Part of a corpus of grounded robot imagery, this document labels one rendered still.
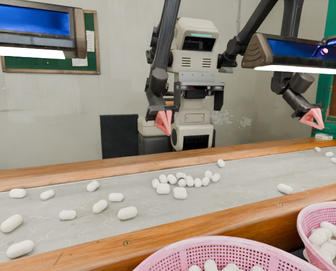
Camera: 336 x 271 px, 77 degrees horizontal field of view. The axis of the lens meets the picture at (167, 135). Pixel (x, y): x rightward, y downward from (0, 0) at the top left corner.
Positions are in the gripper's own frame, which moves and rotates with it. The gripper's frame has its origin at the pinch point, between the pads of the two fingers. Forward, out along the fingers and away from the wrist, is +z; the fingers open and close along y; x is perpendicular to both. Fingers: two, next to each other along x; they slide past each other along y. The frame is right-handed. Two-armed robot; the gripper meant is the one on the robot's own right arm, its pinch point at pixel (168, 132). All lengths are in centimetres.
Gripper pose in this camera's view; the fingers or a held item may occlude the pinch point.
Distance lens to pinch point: 67.2
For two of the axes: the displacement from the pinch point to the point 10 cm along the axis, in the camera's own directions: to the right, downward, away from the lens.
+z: 2.9, 7.7, -5.6
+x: -2.4, 6.3, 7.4
